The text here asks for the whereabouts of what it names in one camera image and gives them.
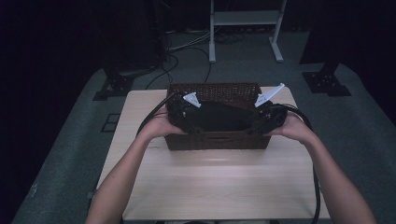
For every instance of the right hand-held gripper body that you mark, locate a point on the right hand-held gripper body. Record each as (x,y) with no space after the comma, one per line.
(274,116)

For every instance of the black stand base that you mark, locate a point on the black stand base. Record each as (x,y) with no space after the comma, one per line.
(325,82)
(115,85)

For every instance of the brown wicker basket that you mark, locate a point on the brown wicker basket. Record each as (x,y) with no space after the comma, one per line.
(218,141)

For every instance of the person's right hand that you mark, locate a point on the person's right hand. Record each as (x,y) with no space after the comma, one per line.
(294,129)

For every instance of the black cloth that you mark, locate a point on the black cloth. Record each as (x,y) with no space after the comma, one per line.
(222,116)

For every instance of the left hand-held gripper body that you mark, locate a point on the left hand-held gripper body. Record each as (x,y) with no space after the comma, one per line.
(179,112)

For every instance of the white metal table frame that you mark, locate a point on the white metal table frame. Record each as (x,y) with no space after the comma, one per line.
(246,18)

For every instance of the person's left hand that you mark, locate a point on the person's left hand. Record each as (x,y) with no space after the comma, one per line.
(160,126)

